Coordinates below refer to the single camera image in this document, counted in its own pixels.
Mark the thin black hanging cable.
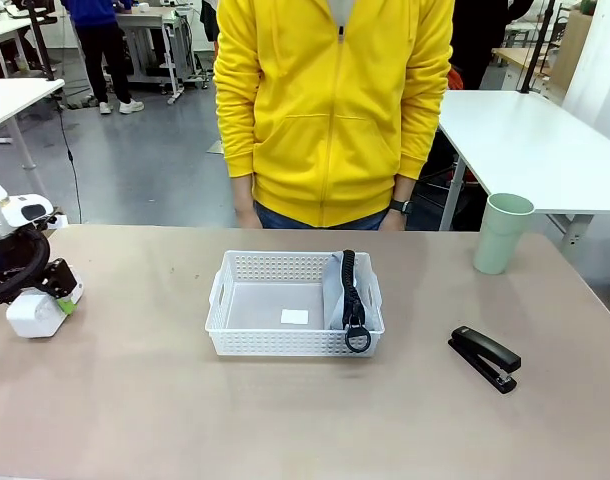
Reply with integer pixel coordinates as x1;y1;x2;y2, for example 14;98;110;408
57;102;85;225

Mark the person in blue top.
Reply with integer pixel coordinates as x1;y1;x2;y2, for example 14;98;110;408
59;0;146;116

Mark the person left hand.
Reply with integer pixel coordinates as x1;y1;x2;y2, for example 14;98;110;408
378;174;417;233

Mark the black pole stand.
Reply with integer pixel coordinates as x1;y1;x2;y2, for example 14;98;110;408
518;0;557;95

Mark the pale green plastic cup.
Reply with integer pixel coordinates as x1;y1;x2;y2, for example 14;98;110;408
472;192;536;276

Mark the person right hand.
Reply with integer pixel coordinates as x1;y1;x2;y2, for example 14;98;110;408
232;175;263;230

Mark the wooden top desk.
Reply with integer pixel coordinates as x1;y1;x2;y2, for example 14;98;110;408
491;46;557;76

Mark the person left forearm yellow sleeve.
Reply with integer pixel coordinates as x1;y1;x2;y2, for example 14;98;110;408
395;59;455;180

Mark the person torso in yellow hoodie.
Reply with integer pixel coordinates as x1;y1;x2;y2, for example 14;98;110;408
213;0;456;232

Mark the person in black clothes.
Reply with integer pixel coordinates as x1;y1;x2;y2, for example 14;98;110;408
450;0;534;92

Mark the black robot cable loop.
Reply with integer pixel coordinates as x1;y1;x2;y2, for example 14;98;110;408
0;226;52;306

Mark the white rectangular box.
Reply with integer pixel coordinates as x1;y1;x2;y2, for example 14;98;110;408
5;291;69;340

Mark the black stapler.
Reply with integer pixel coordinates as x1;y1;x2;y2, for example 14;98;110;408
446;325;523;396

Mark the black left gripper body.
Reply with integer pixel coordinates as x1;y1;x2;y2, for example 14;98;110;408
0;258;81;304

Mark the white table with round leg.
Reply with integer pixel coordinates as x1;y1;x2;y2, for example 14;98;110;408
0;77;67;197

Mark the person right forearm yellow sleeve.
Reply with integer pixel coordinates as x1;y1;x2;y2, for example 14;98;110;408
213;59;259;179

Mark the white perforated plastic basket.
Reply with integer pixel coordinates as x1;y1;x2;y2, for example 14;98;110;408
203;249;386;358

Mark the white desk with metal legs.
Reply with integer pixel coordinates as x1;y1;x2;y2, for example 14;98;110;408
113;7;210;105

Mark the large white table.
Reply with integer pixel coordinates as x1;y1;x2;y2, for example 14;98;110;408
436;89;610;254

